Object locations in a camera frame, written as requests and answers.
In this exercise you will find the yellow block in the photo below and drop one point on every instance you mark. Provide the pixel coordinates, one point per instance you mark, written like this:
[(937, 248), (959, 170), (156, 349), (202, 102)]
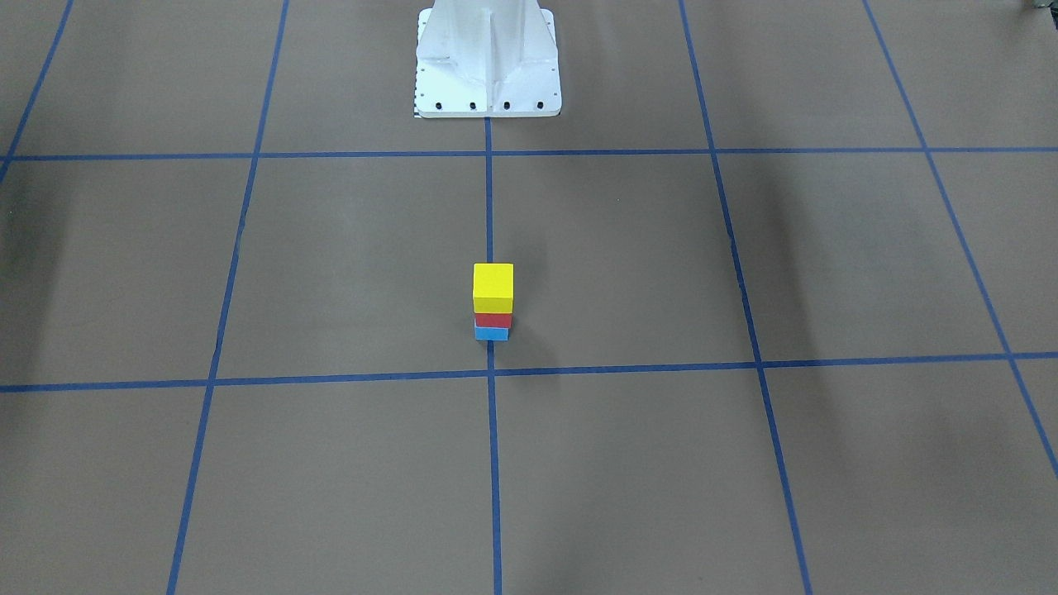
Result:
[(493, 288)]

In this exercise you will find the blue block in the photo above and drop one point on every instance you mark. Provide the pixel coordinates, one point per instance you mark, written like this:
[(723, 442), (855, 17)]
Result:
[(489, 333)]

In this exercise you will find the red block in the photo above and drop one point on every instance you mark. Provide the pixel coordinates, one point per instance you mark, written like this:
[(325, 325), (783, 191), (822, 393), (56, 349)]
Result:
[(494, 320)]

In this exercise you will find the white pedestal column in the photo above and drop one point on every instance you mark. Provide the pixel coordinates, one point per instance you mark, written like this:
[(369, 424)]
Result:
[(487, 59)]

